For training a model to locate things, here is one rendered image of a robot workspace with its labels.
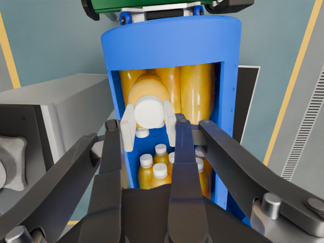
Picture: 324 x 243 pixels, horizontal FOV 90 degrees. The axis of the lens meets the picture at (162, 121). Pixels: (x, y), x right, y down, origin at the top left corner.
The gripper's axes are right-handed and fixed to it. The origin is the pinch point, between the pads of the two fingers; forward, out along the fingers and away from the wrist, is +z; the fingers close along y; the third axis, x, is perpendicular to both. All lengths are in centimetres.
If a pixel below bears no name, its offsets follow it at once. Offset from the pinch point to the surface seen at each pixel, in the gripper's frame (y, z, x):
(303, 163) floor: 170, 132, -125
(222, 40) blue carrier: 12.2, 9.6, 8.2
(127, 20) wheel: -3.8, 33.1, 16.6
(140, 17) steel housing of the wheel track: -0.4, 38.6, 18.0
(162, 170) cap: 1.0, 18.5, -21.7
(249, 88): 84, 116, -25
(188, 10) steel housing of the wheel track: 13.8, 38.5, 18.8
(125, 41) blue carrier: -2.5, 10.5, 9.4
